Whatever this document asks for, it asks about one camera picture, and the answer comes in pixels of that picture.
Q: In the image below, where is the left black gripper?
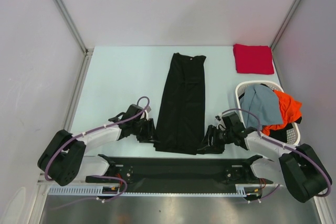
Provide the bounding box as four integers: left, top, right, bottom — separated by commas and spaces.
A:
131, 118, 160, 144

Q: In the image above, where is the black t shirt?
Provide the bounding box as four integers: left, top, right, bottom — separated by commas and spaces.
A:
154, 53, 206, 155

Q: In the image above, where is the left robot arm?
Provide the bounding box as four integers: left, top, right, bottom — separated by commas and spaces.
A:
37, 104, 158, 186

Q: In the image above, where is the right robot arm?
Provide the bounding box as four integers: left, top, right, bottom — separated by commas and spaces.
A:
197, 108, 332, 202

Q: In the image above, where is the grey blue t shirt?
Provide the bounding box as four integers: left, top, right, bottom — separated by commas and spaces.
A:
239, 84, 283, 130

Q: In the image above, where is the black garment in basket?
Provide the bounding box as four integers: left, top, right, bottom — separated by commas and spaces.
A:
259, 83, 302, 143

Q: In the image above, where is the white laundry basket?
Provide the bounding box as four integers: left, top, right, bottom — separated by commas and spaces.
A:
235, 80, 301, 145

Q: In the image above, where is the orange t shirt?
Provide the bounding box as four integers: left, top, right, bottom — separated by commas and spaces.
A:
262, 90, 302, 136

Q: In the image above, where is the folded red t shirt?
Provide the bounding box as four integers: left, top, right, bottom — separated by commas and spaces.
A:
233, 44, 275, 75

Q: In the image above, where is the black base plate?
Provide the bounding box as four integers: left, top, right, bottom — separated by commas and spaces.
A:
85, 153, 274, 194

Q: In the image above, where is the white cable duct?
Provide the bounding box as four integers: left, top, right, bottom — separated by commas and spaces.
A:
48, 184, 263, 197

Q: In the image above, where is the aluminium frame rail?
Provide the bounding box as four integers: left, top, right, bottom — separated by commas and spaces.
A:
37, 172, 54, 185

